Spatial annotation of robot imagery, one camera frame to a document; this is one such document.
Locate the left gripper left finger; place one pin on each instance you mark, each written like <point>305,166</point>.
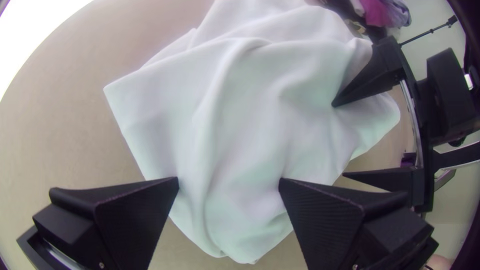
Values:
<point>123,225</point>

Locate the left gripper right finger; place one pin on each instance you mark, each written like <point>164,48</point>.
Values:
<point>330,228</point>

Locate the heap of clothes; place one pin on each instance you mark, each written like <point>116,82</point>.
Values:
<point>375,11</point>

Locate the white t-shirt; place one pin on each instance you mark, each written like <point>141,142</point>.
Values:
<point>243,131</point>

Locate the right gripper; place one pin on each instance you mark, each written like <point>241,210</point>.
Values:
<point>448,97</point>

